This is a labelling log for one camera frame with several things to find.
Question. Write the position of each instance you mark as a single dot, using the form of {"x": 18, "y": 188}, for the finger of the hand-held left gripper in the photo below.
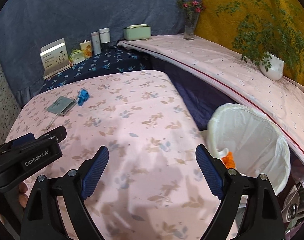
{"x": 59, "y": 133}
{"x": 23, "y": 139}

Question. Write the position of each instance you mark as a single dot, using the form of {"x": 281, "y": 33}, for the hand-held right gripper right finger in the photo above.
{"x": 208, "y": 172}

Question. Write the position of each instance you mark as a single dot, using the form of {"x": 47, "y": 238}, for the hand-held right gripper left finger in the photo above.
{"x": 96, "y": 170}

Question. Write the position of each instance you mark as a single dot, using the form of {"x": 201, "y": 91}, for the orange mesh wrapper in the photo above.
{"x": 229, "y": 161}

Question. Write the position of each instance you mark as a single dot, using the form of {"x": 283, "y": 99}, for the waste bin with white liner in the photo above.
{"x": 254, "y": 135}

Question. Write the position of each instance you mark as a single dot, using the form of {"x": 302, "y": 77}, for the person's left hand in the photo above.
{"x": 23, "y": 192}

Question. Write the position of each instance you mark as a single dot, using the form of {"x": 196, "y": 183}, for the crumpled blue wrapper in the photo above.
{"x": 83, "y": 95}

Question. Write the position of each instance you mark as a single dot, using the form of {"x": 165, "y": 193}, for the pink floral tablecloth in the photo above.
{"x": 142, "y": 130}

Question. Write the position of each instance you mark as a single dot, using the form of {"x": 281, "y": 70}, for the open white cardboard box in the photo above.
{"x": 54, "y": 60}

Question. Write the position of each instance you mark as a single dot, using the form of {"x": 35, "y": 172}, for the green snack packet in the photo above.
{"x": 77, "y": 56}

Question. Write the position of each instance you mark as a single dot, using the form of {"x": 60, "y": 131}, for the dark purple cloth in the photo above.
{"x": 192, "y": 92}

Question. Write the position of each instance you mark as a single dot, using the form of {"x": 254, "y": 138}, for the dark blue floral cloth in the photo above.
{"x": 109, "y": 62}

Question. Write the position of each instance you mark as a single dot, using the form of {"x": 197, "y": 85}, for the orange printed tin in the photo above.
{"x": 86, "y": 48}

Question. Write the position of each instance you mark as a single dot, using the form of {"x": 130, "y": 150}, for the tall white bottle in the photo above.
{"x": 95, "y": 43}

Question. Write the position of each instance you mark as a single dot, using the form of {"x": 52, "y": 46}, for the pink cloth with red stripe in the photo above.
{"x": 242, "y": 80}

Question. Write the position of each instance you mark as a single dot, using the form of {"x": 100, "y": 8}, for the white tumbler with dark base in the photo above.
{"x": 104, "y": 35}

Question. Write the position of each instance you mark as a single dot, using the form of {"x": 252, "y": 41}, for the blue-grey backdrop cloth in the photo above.
{"x": 54, "y": 12}

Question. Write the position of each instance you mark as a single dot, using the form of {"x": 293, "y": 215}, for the green plant in white pot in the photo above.
{"x": 273, "y": 67}

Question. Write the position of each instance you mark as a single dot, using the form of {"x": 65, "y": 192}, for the pale green tissue box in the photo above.
{"x": 137, "y": 33}

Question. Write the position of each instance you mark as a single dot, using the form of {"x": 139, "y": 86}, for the glass vase with pink flowers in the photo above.
{"x": 191, "y": 27}

